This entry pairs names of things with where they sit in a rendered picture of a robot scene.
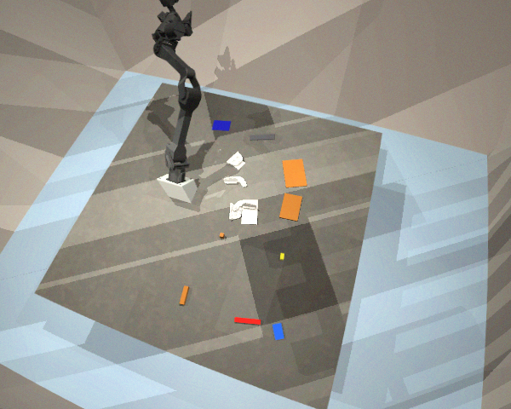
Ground orange flat bar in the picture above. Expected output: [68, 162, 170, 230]
[180, 286, 189, 305]

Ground red flat bar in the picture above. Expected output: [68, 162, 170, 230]
[234, 317, 261, 325]

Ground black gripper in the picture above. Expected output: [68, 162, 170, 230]
[159, 0, 193, 36]

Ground orange flat rectangular plate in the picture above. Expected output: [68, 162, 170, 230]
[283, 159, 307, 187]
[279, 193, 302, 222]

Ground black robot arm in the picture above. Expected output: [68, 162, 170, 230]
[152, 21, 202, 184]

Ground grey flat bar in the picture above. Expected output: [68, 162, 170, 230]
[250, 134, 275, 141]

